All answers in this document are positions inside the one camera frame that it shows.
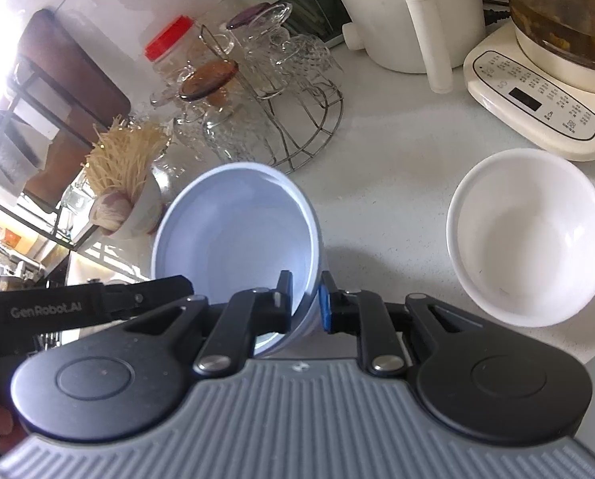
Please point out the cream electric kettle base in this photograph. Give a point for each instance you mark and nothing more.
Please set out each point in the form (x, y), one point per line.
(522, 75)

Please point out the ceramic bowl with orange foot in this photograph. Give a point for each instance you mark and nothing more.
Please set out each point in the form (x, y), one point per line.
(145, 209)

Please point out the patterned clear glass cup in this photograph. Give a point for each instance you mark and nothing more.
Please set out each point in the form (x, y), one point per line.
(235, 134)
(305, 60)
(170, 87)

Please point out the glass cup with brown lid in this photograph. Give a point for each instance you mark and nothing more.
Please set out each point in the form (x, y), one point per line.
(210, 82)

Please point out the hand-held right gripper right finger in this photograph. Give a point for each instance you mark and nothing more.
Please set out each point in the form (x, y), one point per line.
(327, 307)

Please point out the brown wooden cutting board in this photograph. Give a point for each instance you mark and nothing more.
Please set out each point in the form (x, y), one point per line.
(78, 75)

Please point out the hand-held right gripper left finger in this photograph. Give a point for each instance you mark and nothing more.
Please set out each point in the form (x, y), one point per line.
(283, 304)

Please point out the glass cup with purple lid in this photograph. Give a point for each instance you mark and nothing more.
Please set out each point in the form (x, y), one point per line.
(257, 17)

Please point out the pale green utensil holder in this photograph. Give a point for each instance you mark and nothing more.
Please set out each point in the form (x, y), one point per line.
(307, 5)

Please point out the clear drinking glass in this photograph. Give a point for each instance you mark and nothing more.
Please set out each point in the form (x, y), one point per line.
(78, 202)

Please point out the glass kettle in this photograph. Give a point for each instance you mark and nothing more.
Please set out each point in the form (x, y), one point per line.
(562, 15)

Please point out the dry noodle bundle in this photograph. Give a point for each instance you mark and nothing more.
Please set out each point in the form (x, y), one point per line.
(125, 154)

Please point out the black metal shelf frame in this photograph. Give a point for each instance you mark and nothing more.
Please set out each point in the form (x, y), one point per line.
(43, 105)

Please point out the white ceramic bowl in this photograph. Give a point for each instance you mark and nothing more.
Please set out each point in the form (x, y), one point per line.
(527, 239)

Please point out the clear jar with red lid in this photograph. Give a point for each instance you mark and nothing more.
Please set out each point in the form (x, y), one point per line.
(170, 42)

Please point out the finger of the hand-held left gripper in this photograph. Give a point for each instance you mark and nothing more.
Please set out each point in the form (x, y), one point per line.
(152, 294)

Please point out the sliced onion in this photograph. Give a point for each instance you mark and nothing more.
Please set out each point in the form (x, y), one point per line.
(108, 212)

